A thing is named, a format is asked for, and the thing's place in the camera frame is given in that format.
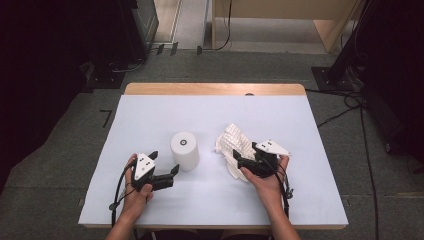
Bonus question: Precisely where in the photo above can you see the person's left hand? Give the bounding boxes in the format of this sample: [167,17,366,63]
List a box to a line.
[120,153,154,223]

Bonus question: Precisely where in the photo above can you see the left hand-held gripper cable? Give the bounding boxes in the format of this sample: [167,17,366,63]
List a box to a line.
[108,159,138,228]

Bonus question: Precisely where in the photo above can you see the white cylinder speaker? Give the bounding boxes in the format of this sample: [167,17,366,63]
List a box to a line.
[170,131,201,173]

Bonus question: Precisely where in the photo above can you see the black stand post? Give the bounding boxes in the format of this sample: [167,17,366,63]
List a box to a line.
[328,0,381,84]

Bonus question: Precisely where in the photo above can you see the black stand base plate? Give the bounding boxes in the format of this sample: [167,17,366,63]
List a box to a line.
[311,65,356,93]
[85,61,126,90]

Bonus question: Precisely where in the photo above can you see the white waffle cloth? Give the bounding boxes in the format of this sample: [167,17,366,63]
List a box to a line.
[214,123,258,183]

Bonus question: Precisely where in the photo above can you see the hand-held gripper cable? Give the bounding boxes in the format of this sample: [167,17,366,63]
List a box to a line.
[108,159,138,228]
[274,166,295,219]

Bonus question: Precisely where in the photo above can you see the right hand-held gripper cable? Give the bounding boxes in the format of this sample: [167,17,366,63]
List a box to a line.
[274,166,295,219]

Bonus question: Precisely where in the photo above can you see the dark curtain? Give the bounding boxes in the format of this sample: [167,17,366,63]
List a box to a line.
[0,0,134,196]
[363,0,424,164]

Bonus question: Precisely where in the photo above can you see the light wooden desk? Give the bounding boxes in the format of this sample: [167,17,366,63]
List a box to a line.
[211,0,366,54]

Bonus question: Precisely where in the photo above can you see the white table mat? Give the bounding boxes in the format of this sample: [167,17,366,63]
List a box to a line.
[78,94,349,227]

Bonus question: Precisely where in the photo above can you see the grey floor cable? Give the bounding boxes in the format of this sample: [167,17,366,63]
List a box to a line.
[111,58,148,74]

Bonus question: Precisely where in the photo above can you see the person's dark clothing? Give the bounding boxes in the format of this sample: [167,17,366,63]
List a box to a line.
[134,229,274,240]

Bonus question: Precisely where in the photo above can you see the person's right hand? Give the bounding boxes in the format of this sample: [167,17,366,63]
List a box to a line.
[239,155,290,208]

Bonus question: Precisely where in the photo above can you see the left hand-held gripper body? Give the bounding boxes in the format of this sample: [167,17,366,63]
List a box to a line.
[130,152,157,193]

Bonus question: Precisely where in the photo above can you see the hanging black cable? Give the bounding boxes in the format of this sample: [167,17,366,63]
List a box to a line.
[199,0,233,53]

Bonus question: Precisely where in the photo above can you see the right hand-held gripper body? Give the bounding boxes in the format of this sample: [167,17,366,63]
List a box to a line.
[248,139,291,179]

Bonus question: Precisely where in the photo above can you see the long black floor cable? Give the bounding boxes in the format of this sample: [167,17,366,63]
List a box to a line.
[359,106,381,240]

